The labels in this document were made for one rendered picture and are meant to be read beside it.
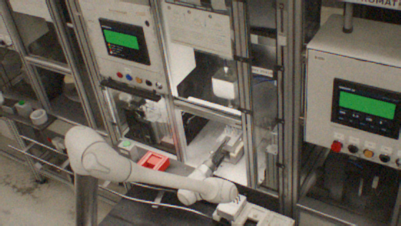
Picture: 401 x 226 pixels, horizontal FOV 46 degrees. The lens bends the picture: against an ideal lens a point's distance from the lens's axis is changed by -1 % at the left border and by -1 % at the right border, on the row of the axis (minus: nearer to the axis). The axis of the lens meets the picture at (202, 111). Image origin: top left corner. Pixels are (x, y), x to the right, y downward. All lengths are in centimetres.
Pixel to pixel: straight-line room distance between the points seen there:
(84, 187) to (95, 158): 28
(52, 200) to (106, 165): 210
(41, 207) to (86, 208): 177
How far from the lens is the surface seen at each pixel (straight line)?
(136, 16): 210
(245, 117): 209
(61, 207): 383
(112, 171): 186
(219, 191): 214
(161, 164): 250
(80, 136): 197
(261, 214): 235
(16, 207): 400
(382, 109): 174
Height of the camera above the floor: 272
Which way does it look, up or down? 39 degrees down
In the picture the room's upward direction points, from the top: 8 degrees counter-clockwise
